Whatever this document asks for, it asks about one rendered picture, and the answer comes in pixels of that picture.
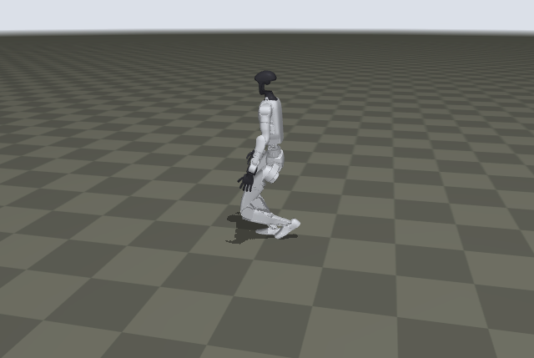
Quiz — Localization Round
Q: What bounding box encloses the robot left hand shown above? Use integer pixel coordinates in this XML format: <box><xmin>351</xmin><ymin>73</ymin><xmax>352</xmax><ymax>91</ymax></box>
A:
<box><xmin>237</xmin><ymin>165</ymin><xmax>258</xmax><ymax>192</ymax></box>

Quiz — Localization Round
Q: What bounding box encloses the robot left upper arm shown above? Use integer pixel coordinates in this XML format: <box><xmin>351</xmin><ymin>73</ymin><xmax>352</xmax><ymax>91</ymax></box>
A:
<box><xmin>259</xmin><ymin>103</ymin><xmax>273</xmax><ymax>146</ymax></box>

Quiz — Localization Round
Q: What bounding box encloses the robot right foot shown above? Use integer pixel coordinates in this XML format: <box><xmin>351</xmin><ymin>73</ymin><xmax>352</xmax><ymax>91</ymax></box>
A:
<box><xmin>255</xmin><ymin>226</ymin><xmax>280</xmax><ymax>235</ymax></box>

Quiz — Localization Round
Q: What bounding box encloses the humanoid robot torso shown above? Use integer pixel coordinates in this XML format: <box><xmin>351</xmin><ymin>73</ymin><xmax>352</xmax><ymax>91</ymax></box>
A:
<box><xmin>258</xmin><ymin>97</ymin><xmax>285</xmax><ymax>173</ymax></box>

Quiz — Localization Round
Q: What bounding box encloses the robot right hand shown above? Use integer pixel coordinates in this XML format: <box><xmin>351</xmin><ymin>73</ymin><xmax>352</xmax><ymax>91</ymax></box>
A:
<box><xmin>246</xmin><ymin>150</ymin><xmax>254</xmax><ymax>165</ymax></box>

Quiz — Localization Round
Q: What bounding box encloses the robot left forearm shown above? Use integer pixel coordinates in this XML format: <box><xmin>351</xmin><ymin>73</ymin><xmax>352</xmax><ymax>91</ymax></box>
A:
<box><xmin>248</xmin><ymin>136</ymin><xmax>265</xmax><ymax>174</ymax></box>

